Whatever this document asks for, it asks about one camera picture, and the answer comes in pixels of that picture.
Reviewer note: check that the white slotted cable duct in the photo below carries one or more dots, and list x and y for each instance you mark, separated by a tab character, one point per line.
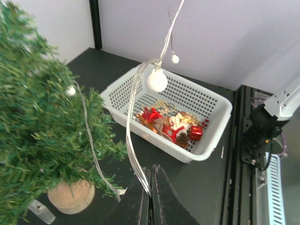
274	191

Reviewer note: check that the small green christmas tree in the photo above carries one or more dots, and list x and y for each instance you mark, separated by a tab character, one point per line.
51	132

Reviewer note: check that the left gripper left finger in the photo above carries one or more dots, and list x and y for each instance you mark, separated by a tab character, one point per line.
133	209

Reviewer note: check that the black aluminium rail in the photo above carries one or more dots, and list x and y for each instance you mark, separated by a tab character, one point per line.
239	196

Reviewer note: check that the right black frame post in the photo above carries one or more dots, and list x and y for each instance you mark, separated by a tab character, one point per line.
95	18

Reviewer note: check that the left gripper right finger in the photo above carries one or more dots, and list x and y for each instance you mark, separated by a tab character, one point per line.
167	208

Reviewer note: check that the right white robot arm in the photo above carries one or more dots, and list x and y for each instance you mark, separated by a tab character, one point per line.
267	120

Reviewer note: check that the pile of christmas ornaments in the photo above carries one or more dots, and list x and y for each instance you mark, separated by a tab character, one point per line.
181	128

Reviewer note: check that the white plastic basket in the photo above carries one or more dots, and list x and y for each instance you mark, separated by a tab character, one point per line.
211	109

